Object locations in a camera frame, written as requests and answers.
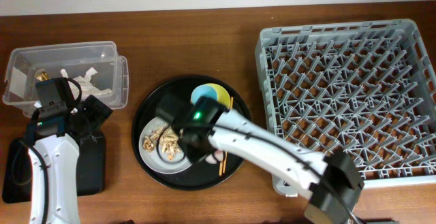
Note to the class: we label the black round tray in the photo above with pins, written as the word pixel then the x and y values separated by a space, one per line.
pixel 201 175

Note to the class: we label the grey plate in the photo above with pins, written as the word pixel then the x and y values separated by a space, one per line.
pixel 154 159

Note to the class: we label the blue cup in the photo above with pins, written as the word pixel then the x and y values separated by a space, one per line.
pixel 204 90

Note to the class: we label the food scraps pile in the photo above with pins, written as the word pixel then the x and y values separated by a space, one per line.
pixel 167 139

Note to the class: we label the white napkin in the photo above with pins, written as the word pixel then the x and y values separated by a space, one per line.
pixel 85 84

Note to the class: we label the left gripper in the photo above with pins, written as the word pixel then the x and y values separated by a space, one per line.
pixel 95 112

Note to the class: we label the wooden chopstick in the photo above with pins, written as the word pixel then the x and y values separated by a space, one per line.
pixel 222 165
pixel 226 153

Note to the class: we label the grey dishwasher rack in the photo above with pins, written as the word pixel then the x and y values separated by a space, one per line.
pixel 366 88

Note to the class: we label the black rectangular tray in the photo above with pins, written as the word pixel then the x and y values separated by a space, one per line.
pixel 90 171

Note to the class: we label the left wooden chopstick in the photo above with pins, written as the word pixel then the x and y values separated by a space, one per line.
pixel 222 165

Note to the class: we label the clear plastic bin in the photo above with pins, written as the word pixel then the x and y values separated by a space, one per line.
pixel 76 59

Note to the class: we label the pink cup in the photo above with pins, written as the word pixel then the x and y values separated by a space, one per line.
pixel 216 157

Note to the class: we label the yellow bowl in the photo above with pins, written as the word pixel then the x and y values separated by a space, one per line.
pixel 223 96

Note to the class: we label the right wooden chopstick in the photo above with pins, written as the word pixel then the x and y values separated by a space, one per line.
pixel 226 153

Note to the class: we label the brown snack wrapper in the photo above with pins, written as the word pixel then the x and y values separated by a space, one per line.
pixel 41 75

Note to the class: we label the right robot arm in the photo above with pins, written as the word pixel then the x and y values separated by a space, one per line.
pixel 331 184

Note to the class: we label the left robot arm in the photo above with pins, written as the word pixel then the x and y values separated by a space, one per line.
pixel 68 158

